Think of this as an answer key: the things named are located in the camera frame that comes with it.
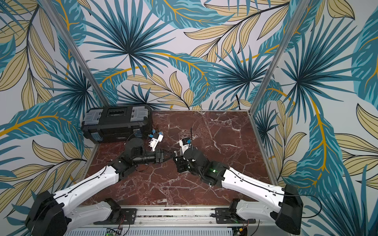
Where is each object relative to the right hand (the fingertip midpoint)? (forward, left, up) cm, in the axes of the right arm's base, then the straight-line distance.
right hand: (174, 158), depth 72 cm
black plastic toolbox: (+26, +37, -4) cm, 45 cm away
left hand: (0, 0, +1) cm, 1 cm away
